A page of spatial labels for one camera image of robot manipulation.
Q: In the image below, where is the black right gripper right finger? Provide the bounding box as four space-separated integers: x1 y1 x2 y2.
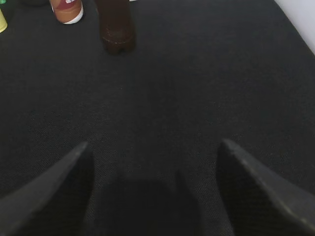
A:
216 139 315 236

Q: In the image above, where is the brown Nescafe coffee bottle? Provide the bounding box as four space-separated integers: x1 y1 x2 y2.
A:
49 0 84 25

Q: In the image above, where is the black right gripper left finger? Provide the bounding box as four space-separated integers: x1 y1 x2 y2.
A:
0 142 95 236

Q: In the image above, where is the yellow paper cup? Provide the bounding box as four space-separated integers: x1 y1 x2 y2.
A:
0 9 8 33

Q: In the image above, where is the dark cola bottle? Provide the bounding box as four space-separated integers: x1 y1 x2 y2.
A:
95 0 136 55

